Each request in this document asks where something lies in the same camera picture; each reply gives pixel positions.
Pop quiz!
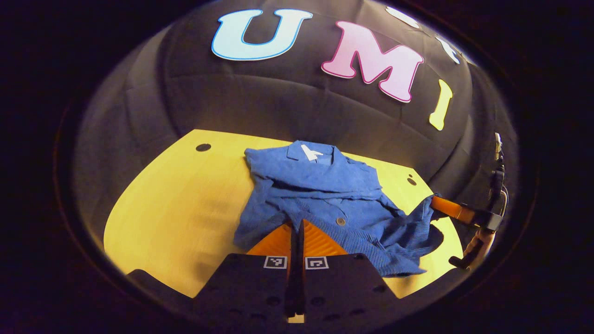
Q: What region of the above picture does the black backdrop cloth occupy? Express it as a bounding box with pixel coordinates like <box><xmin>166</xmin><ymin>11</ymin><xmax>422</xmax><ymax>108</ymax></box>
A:
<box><xmin>72</xmin><ymin>0</ymin><xmax>520</xmax><ymax>242</ymax></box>

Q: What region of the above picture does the blue button jacket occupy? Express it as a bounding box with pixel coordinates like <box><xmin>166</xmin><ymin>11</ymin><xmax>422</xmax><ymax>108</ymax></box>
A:
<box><xmin>233</xmin><ymin>140</ymin><xmax>445</xmax><ymax>278</ymax></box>

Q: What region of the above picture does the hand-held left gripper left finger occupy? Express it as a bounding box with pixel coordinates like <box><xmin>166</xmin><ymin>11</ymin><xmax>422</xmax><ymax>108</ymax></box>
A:
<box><xmin>193</xmin><ymin>220</ymin><xmax>298</xmax><ymax>325</ymax></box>

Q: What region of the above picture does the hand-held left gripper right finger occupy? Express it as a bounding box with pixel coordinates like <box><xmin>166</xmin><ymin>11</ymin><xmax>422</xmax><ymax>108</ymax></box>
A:
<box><xmin>297</xmin><ymin>219</ymin><xmax>405</xmax><ymax>325</ymax></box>

